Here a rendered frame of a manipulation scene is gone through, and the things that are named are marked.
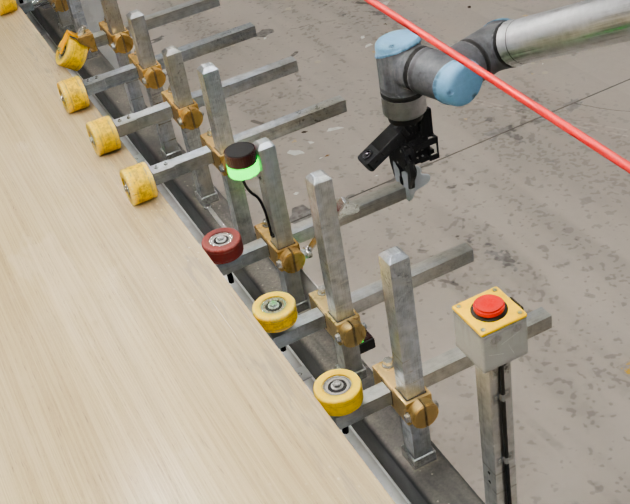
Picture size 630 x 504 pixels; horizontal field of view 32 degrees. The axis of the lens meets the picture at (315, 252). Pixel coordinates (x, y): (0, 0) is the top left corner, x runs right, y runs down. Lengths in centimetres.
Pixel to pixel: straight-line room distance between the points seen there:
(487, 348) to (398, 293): 30
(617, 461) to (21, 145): 166
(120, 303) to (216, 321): 21
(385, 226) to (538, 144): 70
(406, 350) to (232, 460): 32
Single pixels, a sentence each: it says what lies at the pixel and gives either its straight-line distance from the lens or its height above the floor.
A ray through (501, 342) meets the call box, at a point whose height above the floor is 119.
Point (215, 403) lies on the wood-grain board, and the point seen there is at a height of 90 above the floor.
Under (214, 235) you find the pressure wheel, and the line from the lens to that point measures 217.
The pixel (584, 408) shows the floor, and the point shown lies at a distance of 298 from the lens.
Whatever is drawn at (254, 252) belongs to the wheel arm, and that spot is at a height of 86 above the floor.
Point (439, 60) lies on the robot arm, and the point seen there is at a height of 118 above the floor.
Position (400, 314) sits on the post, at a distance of 168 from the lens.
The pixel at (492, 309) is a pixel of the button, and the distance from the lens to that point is 139.
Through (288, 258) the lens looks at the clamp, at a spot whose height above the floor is 86.
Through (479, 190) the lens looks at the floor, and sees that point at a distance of 378.
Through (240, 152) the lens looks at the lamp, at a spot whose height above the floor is 111.
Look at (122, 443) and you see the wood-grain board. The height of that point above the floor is 90.
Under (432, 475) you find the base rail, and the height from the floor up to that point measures 70.
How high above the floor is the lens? 214
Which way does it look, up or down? 37 degrees down
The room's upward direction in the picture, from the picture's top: 10 degrees counter-clockwise
